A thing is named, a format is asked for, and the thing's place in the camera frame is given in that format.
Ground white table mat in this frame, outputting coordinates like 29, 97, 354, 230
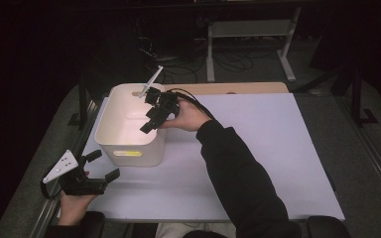
58, 92, 346, 222

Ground hand-held gripper black cable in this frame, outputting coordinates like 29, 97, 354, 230
166, 87, 216, 121
40, 164, 64, 200

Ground person's left hand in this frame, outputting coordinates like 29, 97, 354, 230
59, 170, 98, 214

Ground aluminium rail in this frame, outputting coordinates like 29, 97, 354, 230
29, 98, 102, 238
335, 97, 381, 213

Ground white metal desk frame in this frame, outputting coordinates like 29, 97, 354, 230
205, 6, 303, 83

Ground person's right hand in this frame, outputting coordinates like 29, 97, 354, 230
158, 97, 213, 133

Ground person's light trousers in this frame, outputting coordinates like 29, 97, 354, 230
154, 221, 238, 238

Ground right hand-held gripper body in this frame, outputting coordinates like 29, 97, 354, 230
138, 64, 182, 129

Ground white plastic storage bin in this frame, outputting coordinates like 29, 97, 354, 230
94, 82, 169, 168

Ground left hand-held gripper black cable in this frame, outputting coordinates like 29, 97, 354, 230
40, 164, 64, 200

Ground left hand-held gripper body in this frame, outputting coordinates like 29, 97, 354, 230
42, 149, 109, 196

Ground right hand-held gripper black cable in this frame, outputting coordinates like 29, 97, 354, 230
166, 87, 216, 121

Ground tangle of black floor cables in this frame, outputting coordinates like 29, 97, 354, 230
133, 19, 279, 85

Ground black metal stand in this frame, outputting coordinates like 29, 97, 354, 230
66, 76, 91, 131
349, 63, 380, 129

